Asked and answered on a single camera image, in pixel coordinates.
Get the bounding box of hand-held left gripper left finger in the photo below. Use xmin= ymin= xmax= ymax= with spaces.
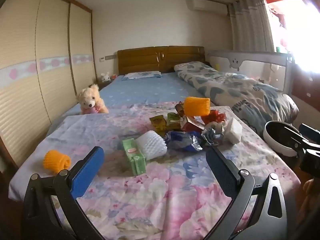
xmin=21 ymin=145 xmax=105 ymax=240

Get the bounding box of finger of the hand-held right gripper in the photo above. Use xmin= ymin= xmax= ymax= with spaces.
xmin=299 ymin=123 xmax=320 ymax=143
xmin=281 ymin=126 xmax=320 ymax=155

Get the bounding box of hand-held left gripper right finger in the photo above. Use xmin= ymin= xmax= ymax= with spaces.
xmin=205 ymin=146 xmax=287 ymax=240

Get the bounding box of white black round bin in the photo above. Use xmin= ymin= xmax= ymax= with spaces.
xmin=264 ymin=121 xmax=302 ymax=157

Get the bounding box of small orange foam net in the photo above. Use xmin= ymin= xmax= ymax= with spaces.
xmin=43 ymin=150 xmax=72 ymax=175

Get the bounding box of silver wrapper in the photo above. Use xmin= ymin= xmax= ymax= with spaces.
xmin=201 ymin=127 xmax=225 ymax=146

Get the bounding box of white foam block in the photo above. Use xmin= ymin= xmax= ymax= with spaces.
xmin=225 ymin=117 xmax=243 ymax=145

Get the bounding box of blue white snack wrapper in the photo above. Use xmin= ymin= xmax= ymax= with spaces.
xmin=164 ymin=131 xmax=203 ymax=152

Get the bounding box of red shiny snack wrapper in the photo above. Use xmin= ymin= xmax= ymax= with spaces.
xmin=202 ymin=109 xmax=227 ymax=124

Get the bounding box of red white carton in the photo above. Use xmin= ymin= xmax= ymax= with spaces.
xmin=180 ymin=116 xmax=205 ymax=133

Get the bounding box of large orange foam net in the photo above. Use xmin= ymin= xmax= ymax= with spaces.
xmin=184 ymin=97 xmax=211 ymax=117

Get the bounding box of white foam net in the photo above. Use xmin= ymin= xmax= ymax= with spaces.
xmin=136 ymin=130 xmax=168 ymax=161

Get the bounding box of yellow brown snack box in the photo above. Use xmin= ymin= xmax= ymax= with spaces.
xmin=149 ymin=115 xmax=167 ymax=133

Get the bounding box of person's right hand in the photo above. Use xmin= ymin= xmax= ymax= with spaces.
xmin=299 ymin=178 xmax=320 ymax=230

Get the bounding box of dark wooden dresser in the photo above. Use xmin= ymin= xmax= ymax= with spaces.
xmin=290 ymin=72 xmax=320 ymax=105

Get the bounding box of pink floral blanket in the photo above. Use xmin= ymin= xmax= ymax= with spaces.
xmin=9 ymin=102 xmax=302 ymax=240

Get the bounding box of beige teddy bear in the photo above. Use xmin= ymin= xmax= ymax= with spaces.
xmin=76 ymin=84 xmax=109 ymax=115

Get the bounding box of grey blue patterned quilt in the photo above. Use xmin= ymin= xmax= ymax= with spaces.
xmin=174 ymin=61 xmax=299 ymax=137

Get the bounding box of blue bed sheet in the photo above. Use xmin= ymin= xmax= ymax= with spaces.
xmin=47 ymin=72 xmax=218 ymax=135

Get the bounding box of blue white pillow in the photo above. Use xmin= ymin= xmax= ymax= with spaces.
xmin=122 ymin=71 xmax=162 ymax=81

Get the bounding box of grey white curtain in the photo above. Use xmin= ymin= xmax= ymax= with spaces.
xmin=227 ymin=0 xmax=275 ymax=53

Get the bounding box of wooden headboard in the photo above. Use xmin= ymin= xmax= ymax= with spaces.
xmin=117 ymin=46 xmax=206 ymax=76

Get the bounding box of cream sliding door wardrobe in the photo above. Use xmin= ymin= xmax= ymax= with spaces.
xmin=0 ymin=0 xmax=98 ymax=170

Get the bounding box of white air conditioner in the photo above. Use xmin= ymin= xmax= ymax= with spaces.
xmin=192 ymin=0 xmax=228 ymax=15

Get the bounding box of grey mesh bed rail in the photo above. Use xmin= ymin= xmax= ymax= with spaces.
xmin=206 ymin=49 xmax=293 ymax=94

